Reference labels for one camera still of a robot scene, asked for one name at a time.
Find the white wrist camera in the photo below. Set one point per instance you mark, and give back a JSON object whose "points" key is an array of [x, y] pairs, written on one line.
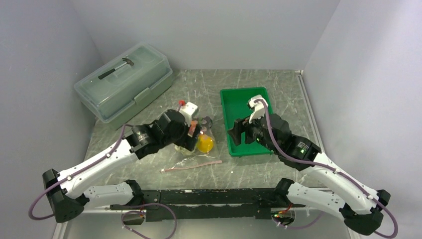
{"points": [[188, 110], [259, 106]]}

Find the dark red grape bunch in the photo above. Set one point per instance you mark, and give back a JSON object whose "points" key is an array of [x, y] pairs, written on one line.
{"points": [[205, 123]]}

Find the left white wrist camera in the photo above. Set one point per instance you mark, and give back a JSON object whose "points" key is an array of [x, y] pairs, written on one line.
{"points": [[188, 110]]}

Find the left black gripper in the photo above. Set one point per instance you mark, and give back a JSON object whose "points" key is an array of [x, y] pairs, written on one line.
{"points": [[186, 141]]}

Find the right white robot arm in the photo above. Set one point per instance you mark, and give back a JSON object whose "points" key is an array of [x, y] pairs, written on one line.
{"points": [[360, 207]]}

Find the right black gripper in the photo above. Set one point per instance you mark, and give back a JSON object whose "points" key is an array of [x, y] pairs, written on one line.
{"points": [[236, 132]]}

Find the black handled hammer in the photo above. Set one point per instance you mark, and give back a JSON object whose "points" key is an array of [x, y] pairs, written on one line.
{"points": [[126, 61]]}

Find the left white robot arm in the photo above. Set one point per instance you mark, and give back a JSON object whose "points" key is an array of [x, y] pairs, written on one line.
{"points": [[71, 191]]}

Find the green plastic tray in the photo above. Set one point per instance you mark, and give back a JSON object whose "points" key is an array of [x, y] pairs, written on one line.
{"points": [[234, 106]]}

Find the orange fruit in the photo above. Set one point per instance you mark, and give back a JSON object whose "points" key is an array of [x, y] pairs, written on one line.
{"points": [[205, 143]]}

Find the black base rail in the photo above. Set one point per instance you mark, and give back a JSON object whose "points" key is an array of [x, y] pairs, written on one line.
{"points": [[258, 203]]}

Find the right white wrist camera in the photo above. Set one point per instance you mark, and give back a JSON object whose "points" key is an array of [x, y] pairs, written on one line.
{"points": [[259, 106]]}

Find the clear zip top bag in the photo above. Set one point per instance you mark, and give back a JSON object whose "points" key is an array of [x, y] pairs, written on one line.
{"points": [[197, 159]]}

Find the clear plastic storage box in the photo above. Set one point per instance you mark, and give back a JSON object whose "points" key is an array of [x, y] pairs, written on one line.
{"points": [[110, 97]]}

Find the white cauliflower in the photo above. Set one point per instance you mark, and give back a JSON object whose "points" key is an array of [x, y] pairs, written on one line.
{"points": [[184, 151]]}

